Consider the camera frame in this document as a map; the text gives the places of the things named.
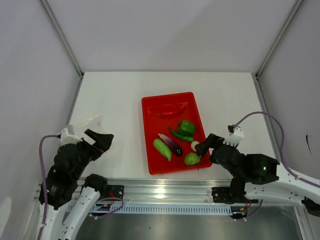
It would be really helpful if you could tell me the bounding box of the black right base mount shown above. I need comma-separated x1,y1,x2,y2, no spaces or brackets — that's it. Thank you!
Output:
211,186,259,205

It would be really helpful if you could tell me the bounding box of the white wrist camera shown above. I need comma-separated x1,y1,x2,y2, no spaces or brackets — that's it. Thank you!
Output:
57,125,82,146
223,125,245,148

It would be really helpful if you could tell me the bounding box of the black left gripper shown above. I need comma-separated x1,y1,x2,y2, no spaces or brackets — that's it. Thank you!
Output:
71,128,114,179

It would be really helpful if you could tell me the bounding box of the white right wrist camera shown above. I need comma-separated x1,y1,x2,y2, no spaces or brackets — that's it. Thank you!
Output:
223,125,245,148

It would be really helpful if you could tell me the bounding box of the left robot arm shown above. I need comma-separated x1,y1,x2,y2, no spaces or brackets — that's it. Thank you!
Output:
36,128,114,240

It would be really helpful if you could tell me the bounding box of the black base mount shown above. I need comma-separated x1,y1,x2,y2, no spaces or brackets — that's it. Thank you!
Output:
211,186,259,205
106,184,125,199

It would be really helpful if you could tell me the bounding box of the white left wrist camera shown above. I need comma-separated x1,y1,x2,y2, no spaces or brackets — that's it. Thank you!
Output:
57,125,82,146

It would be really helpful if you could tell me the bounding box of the green custard apple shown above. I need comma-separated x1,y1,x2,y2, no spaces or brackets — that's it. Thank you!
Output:
184,152,201,166

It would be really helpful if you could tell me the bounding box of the white slotted cable duct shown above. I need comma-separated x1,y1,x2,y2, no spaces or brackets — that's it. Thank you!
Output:
90,203,233,216

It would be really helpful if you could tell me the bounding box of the green bell pepper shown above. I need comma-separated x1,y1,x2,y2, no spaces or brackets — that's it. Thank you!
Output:
177,119,196,136

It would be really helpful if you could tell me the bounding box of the red chili pepper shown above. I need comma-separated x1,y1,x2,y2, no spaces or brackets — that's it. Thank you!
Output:
156,105,187,118

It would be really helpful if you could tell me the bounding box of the red plastic tray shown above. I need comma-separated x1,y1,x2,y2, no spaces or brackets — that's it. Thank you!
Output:
141,92,212,175

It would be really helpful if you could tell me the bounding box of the purple eggplant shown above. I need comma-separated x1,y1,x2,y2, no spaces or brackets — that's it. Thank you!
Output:
158,133,183,157

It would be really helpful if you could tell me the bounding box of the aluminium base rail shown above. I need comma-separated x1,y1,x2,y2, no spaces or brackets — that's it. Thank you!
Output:
31,177,306,208

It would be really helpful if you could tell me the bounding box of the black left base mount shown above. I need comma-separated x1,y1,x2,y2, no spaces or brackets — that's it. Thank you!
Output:
106,184,125,199

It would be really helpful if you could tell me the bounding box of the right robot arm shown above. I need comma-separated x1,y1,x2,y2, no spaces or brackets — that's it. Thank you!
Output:
191,132,320,217

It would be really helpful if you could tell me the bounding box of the clear dotted zip bag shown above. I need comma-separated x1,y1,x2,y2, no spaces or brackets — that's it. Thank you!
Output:
67,114,103,137

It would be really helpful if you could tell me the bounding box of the white egg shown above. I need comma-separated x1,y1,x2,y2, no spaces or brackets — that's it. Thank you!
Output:
190,140,199,152

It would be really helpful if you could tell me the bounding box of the green chili pepper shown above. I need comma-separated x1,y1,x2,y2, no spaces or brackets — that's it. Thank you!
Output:
168,126,195,143

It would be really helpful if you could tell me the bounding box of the light green cucumber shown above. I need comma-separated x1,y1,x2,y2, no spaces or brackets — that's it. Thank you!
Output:
152,138,172,162

